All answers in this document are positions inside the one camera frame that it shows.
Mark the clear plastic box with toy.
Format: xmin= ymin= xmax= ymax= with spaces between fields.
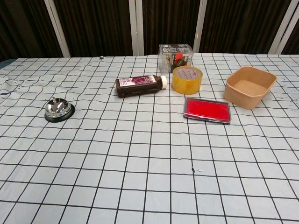
xmin=158 ymin=43 xmax=194 ymax=74

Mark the yellow packing tape roll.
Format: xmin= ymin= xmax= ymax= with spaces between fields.
xmin=171 ymin=66 xmax=203 ymax=95

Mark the brown paper bowl container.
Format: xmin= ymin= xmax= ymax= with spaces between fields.
xmin=223 ymin=66 xmax=278 ymax=110

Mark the red ink stamp pad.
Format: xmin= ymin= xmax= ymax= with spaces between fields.
xmin=182 ymin=97 xmax=232 ymax=125

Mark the dark grape juice bottle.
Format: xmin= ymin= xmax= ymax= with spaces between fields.
xmin=115 ymin=74 xmax=168 ymax=98

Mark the dark curtain backdrop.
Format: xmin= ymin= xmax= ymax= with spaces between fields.
xmin=0 ymin=0 xmax=299 ymax=63

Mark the silver desk bell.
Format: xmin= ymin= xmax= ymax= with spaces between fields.
xmin=44 ymin=97 xmax=76 ymax=123

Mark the white black grid tablecloth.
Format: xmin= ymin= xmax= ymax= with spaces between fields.
xmin=0 ymin=53 xmax=299 ymax=224

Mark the white partition frame post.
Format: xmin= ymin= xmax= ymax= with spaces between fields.
xmin=43 ymin=0 xmax=71 ymax=58
xmin=268 ymin=0 xmax=299 ymax=55
xmin=128 ymin=0 xmax=145 ymax=56
xmin=192 ymin=0 xmax=208 ymax=54

